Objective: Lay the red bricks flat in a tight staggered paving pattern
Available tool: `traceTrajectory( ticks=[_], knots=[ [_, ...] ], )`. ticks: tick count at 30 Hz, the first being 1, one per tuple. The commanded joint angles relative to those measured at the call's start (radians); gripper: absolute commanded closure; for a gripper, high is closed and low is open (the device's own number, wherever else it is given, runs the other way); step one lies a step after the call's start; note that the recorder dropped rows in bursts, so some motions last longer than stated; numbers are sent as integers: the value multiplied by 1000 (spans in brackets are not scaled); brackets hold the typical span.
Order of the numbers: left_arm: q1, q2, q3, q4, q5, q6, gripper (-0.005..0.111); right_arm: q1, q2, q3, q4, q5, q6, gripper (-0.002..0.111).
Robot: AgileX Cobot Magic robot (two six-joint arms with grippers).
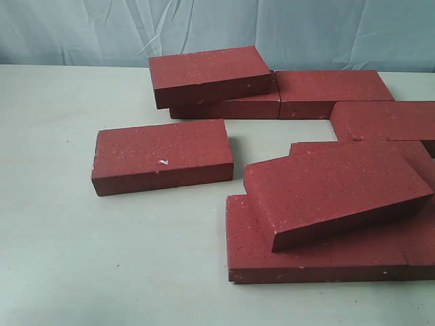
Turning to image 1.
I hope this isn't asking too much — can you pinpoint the back right base brick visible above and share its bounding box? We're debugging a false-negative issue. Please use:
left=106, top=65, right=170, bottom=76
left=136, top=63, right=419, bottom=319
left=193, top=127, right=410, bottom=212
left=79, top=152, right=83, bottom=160
left=275, top=70, right=394, bottom=120

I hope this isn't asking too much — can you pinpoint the back left base brick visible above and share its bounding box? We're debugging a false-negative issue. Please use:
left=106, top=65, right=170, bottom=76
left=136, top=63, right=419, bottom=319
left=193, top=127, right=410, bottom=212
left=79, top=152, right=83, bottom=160
left=169, top=91, right=281, bottom=120

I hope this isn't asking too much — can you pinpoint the middle row red brick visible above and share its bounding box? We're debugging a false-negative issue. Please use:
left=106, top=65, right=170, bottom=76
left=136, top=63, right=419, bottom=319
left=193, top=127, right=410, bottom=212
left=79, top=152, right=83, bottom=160
left=289, top=141, right=434, bottom=190

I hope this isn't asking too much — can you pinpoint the front right base brick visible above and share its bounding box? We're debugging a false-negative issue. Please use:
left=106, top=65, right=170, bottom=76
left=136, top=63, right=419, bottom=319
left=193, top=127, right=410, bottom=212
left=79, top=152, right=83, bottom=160
left=397, top=200, right=434, bottom=280

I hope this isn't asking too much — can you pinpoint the front left base brick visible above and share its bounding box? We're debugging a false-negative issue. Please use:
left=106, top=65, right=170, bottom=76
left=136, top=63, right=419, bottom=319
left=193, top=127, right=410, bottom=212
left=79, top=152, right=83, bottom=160
left=226, top=194, right=408, bottom=284

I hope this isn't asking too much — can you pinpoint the blue-grey backdrop cloth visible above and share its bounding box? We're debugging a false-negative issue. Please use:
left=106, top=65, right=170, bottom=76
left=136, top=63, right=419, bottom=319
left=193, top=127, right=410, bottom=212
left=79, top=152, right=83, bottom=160
left=1, top=1, right=434, bottom=72

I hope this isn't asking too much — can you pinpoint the base brick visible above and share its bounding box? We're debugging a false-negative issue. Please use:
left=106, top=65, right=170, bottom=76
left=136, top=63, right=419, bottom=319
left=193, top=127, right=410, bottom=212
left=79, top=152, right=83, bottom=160
left=397, top=200, right=434, bottom=280
left=169, top=91, right=281, bottom=120
left=275, top=70, right=394, bottom=120
left=226, top=194, right=408, bottom=284

